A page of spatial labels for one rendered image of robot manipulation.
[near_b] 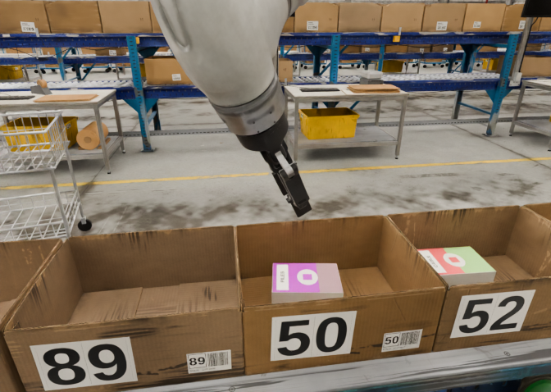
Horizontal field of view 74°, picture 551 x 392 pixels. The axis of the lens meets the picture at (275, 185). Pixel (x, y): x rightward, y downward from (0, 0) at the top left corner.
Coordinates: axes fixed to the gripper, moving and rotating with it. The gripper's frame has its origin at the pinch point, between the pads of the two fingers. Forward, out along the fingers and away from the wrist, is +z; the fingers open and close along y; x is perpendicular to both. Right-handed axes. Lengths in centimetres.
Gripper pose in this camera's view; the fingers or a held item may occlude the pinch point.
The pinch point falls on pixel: (292, 192)
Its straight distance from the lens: 65.7
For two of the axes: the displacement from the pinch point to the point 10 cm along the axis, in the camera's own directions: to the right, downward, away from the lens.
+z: 2.8, 5.4, 7.9
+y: 4.4, 6.6, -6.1
